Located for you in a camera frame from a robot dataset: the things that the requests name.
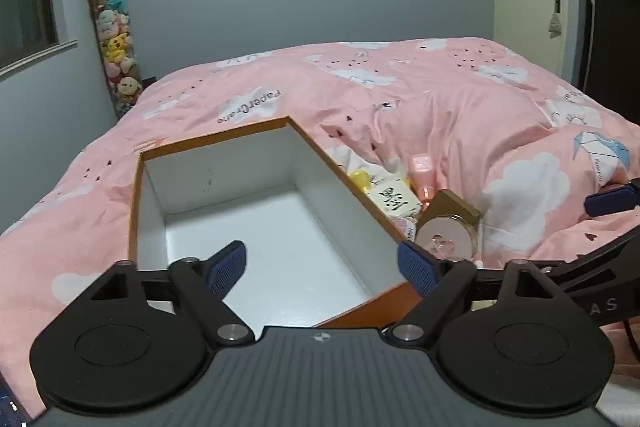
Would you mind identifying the round pink compact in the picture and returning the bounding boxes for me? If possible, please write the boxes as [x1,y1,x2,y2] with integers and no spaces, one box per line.
[414,214,476,261]

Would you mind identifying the small pink packet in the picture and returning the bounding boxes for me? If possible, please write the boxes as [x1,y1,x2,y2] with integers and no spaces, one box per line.
[390,214,417,242]

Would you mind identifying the dark wardrobe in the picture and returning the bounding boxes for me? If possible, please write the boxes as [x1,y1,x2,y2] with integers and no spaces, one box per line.
[575,0,640,130]

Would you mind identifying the clear tube of plush toys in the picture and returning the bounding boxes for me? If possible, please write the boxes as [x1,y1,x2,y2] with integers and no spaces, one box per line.
[88,0,144,118]

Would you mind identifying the cream box with black print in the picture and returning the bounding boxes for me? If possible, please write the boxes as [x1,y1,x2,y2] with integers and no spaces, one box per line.
[365,177,424,221]

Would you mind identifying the pink bottle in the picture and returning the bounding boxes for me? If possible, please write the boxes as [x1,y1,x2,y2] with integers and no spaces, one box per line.
[407,153,441,204]

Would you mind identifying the gold box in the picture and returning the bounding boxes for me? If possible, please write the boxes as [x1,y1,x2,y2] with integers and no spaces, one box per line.
[416,189,482,233]

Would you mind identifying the orange cardboard box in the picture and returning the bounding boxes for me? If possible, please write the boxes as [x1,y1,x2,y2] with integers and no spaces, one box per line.
[127,116,426,330]

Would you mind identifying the black cable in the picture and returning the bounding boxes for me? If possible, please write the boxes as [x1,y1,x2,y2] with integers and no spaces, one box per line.
[619,316,640,359]

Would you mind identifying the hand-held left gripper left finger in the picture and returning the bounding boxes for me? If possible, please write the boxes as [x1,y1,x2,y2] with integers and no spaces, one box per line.
[75,239,253,349]

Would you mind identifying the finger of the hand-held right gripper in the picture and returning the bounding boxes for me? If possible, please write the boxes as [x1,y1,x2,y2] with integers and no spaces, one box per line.
[546,227,640,294]
[584,178,640,218]

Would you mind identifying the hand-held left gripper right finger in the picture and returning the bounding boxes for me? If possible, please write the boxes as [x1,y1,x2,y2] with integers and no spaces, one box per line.
[382,239,567,349]

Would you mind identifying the pink printed blanket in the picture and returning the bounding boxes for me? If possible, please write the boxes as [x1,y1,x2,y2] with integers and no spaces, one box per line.
[0,37,640,408]

